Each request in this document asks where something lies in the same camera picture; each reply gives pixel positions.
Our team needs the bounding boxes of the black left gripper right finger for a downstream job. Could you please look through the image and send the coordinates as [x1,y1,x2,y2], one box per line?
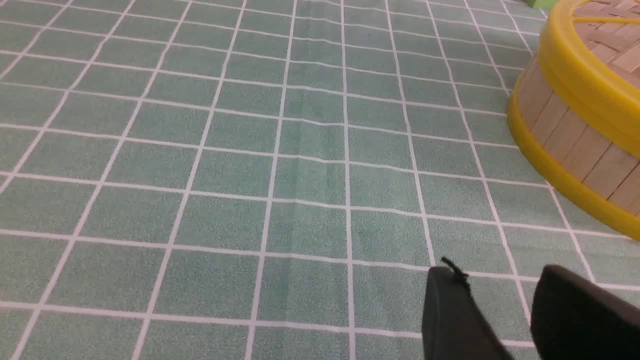
[530,264,640,360]

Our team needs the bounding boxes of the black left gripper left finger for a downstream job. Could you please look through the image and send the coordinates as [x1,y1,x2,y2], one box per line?
[422,256,513,360]

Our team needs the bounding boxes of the yellow rimmed bamboo steamer basket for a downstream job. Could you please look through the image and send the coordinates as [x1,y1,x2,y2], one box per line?
[507,56,639,240]

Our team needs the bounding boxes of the green checkered tablecloth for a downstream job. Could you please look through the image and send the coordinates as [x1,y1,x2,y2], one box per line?
[0,0,639,360]

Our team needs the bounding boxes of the green lidded white toy box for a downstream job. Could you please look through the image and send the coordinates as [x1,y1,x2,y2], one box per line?
[525,0,558,9]

